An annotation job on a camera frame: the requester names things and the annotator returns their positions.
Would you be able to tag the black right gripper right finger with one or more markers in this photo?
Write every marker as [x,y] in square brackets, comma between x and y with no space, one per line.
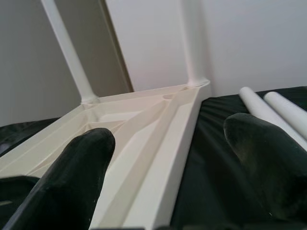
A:
[271,163]

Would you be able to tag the white plastic table top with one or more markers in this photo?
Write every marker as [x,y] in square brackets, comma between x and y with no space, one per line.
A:
[148,143]

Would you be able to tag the white plastic table leg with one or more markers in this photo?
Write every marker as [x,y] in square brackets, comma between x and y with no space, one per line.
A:
[287,105]
[72,52]
[194,43]
[263,110]

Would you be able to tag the beige door frame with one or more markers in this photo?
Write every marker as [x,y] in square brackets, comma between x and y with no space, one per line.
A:
[117,43]

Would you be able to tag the black table cloth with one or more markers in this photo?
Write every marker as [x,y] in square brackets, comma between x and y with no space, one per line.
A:
[208,155]

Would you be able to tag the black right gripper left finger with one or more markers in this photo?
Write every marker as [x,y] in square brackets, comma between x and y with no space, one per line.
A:
[67,179]

